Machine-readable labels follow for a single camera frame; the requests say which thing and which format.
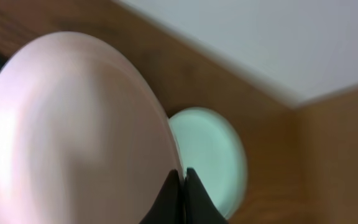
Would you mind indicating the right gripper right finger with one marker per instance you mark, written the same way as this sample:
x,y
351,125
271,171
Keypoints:
x,y
199,207

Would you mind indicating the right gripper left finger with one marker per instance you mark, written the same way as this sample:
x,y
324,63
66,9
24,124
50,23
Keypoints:
x,y
168,206

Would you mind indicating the mint plate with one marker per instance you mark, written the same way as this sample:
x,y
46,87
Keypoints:
x,y
208,143

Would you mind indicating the pink plate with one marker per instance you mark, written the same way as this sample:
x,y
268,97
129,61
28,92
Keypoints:
x,y
83,138

